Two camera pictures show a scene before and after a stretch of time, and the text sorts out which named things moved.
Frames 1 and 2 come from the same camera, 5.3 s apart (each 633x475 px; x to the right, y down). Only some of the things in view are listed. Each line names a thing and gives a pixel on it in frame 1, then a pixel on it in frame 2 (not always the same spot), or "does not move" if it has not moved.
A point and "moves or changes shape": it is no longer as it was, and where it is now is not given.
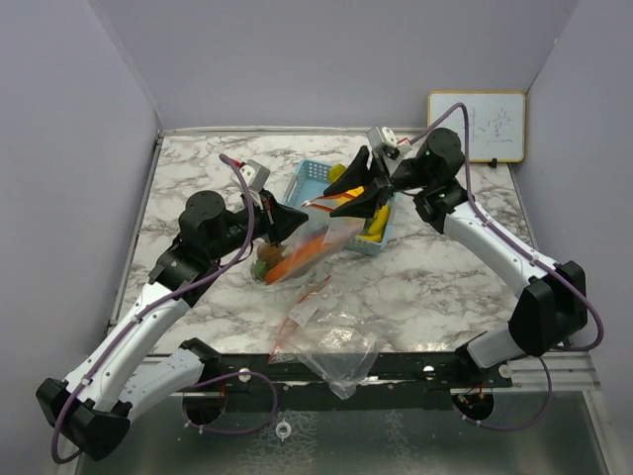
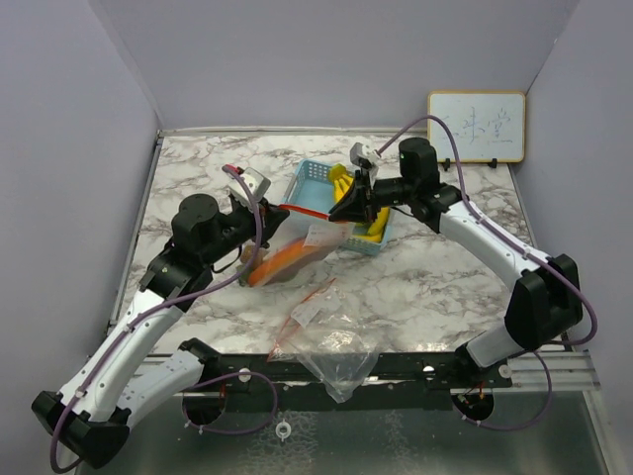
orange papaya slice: [289, 261] → [273, 259]
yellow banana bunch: [382, 214] does not move
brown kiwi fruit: [269, 253] → [246, 254]
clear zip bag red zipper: [331, 344] does not move
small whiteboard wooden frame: [497, 123] does not move
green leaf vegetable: [260, 269] → [243, 277]
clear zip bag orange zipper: [317, 241] moves or changes shape
